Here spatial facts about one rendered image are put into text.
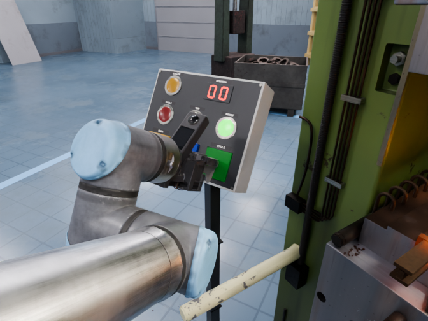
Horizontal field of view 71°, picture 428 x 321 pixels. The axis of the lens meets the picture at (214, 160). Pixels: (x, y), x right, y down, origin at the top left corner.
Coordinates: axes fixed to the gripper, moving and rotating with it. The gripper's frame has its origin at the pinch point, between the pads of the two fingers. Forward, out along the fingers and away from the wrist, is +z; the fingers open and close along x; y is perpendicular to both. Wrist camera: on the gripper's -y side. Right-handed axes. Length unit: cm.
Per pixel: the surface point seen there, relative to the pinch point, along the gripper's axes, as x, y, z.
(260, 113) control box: 7.0, -14.3, 4.1
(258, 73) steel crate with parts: -134, -121, 301
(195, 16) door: -568, -401, 680
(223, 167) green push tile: 2.6, 1.1, 1.2
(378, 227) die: 37.9, 3.7, 2.8
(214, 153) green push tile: -1.2, -1.8, 1.3
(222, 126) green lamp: -0.9, -8.9, 1.2
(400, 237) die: 41.9, 4.1, 0.9
